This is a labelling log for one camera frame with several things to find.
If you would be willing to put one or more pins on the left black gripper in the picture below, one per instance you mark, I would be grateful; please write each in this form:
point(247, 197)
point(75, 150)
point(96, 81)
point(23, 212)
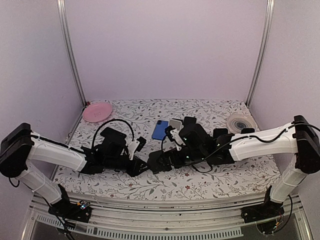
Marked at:
point(134, 170)

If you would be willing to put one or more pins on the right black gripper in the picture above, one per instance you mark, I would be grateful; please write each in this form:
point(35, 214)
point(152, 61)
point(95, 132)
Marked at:
point(177, 163)

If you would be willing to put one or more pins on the black round base stand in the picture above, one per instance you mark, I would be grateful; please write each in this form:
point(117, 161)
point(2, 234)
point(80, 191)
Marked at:
point(158, 162)

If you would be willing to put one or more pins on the black phone front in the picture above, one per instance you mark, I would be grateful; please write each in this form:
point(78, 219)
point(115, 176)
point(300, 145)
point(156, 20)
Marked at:
point(217, 132)

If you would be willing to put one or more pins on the white grey phone stand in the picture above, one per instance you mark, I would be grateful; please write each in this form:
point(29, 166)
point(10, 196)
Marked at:
point(176, 123)

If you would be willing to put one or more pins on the black phone blue case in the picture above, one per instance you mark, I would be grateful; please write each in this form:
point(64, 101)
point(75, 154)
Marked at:
point(247, 130)

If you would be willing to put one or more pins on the black phone teal edge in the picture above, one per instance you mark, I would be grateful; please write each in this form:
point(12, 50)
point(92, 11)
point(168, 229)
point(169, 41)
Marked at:
point(189, 120)

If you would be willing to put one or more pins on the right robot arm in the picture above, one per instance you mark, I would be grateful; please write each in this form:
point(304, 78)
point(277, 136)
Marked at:
point(298, 138)

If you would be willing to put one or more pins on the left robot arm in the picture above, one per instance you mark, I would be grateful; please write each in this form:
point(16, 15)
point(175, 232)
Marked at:
point(23, 146)

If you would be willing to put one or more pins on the black phone far left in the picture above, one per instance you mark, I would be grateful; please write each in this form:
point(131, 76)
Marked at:
point(110, 133)

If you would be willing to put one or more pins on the pink plate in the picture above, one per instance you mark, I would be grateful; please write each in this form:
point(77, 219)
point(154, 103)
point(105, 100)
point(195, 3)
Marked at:
point(97, 112)

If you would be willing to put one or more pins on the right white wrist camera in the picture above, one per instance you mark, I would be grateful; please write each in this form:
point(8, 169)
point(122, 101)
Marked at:
point(173, 135)

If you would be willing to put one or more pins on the front aluminium rail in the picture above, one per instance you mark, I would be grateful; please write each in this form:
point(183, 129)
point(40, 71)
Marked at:
point(206, 219)

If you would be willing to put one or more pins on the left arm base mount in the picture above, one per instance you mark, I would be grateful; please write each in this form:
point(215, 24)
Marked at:
point(80, 211)

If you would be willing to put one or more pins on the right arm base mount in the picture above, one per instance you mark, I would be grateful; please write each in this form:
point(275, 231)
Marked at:
point(269, 213)

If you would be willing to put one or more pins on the right aluminium frame post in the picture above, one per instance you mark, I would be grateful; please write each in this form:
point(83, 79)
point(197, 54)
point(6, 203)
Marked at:
point(267, 25)

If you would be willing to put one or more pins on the aluminium frame post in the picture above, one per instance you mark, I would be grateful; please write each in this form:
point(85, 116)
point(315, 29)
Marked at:
point(62, 13)
point(267, 25)

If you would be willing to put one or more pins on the left aluminium frame post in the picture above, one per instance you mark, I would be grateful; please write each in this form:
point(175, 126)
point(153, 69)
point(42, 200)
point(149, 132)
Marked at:
point(62, 13)

